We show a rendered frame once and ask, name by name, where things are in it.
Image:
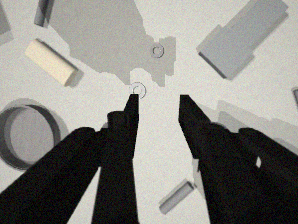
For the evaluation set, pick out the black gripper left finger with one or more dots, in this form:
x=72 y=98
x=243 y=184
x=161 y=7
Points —
x=50 y=190

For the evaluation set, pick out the cream cylinder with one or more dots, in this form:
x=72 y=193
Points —
x=50 y=62

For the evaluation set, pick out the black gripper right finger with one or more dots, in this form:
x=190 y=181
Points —
x=232 y=194

